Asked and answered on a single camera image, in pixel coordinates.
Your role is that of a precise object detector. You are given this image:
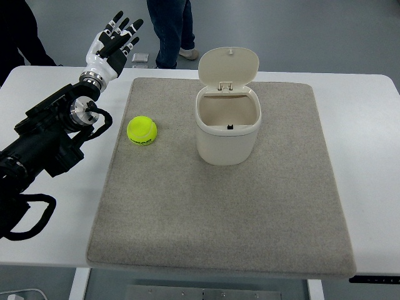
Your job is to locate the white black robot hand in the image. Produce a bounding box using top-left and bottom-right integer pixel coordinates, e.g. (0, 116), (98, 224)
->
(79, 11), (144, 88)

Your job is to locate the yellow tennis ball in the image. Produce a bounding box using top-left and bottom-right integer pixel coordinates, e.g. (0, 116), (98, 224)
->
(126, 116), (158, 146)

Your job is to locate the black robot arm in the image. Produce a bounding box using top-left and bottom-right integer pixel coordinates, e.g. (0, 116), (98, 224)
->
(1, 71), (113, 241)

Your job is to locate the clear floor plate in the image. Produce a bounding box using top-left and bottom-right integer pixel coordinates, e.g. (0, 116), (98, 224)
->
(132, 52), (149, 69)

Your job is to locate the person in blue jeans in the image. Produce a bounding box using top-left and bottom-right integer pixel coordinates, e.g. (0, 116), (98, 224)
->
(146, 0), (199, 69)

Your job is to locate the person in black trousers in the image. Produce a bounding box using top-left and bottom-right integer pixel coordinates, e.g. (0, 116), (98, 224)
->
(1, 1), (57, 84)

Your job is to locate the beige lidded bin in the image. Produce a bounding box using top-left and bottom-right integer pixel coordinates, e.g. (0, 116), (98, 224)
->
(194, 47), (262, 166)

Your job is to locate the beige felt mat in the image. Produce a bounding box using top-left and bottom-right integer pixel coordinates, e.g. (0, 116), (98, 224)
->
(86, 78), (356, 279)

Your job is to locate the white table leg left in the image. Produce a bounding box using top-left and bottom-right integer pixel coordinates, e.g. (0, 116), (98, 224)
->
(68, 267), (91, 300)

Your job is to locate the white table leg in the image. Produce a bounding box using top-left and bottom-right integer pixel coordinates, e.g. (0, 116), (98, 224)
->
(68, 267), (91, 300)
(307, 279), (325, 300)

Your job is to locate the white grey device on floor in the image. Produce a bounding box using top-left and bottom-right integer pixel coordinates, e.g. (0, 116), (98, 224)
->
(1, 288), (48, 300)

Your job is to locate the white table leg right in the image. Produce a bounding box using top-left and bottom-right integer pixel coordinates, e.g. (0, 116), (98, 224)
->
(307, 279), (325, 300)

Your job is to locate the black table control panel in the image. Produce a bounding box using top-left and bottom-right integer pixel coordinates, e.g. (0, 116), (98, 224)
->
(349, 275), (400, 284)

